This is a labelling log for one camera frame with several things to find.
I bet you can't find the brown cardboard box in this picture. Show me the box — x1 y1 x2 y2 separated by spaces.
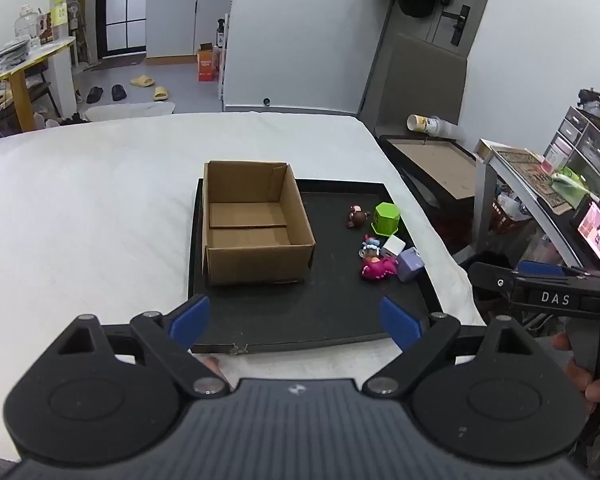
201 160 317 287

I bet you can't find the white desk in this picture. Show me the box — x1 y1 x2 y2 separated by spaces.
475 139 600 281

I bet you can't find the green tissue pack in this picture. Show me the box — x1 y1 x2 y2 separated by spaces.
550 170 591 196

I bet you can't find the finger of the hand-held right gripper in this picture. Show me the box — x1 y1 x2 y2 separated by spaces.
519 260 592 277
467 261 518 306

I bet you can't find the stack of dark plates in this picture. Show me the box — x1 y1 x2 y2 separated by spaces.
0 37 31 73

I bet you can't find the white floor mat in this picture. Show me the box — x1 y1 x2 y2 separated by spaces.
87 101 176 123

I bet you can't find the round table with yellow edge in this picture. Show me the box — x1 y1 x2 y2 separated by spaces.
0 36 77 133

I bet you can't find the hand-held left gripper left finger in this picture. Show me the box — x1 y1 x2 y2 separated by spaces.
45 294 233 402

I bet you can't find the glass jar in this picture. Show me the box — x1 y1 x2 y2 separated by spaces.
14 5 46 51

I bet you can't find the brown toy figure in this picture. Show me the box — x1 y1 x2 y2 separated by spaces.
347 204 372 229

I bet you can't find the stack of paper cups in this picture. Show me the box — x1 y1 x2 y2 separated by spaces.
406 114 463 140

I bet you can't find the black tray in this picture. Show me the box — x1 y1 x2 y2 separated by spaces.
187 177 433 356

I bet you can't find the orange box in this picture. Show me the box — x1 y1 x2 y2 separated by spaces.
196 42 221 83

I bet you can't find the yellow labelled bottle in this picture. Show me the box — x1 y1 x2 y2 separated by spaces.
50 0 69 41

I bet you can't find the green hexagonal block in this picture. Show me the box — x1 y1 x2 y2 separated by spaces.
371 202 403 237

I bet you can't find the pink toy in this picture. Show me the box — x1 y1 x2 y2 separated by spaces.
360 255 400 281

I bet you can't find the old brown printed book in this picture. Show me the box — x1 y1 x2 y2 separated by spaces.
489 145 587 216

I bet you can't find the black door lock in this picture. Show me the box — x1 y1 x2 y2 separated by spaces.
440 4 471 46

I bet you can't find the black framed glass door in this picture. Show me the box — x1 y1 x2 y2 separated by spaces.
96 0 148 58

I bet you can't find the purple cube toy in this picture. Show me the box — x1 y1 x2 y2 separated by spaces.
396 247 426 283

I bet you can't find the white cube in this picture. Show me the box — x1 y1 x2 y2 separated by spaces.
381 235 407 259

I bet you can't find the white kitchen cabinet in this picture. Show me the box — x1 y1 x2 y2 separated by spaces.
145 0 233 59

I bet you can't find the grey drawer organizer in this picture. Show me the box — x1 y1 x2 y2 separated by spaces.
544 105 600 196

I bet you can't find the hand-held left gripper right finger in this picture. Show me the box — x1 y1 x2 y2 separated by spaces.
361 296 546 401

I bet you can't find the person's right hand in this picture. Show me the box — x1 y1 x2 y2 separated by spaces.
551 332 600 415

